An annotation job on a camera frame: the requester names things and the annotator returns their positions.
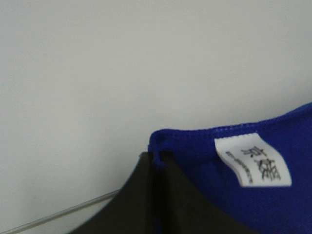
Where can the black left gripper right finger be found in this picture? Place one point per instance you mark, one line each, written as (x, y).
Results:
(182, 209)

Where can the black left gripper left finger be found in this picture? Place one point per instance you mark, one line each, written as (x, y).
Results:
(131, 211)

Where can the blue microfibre towel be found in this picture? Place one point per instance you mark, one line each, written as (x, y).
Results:
(258, 173)

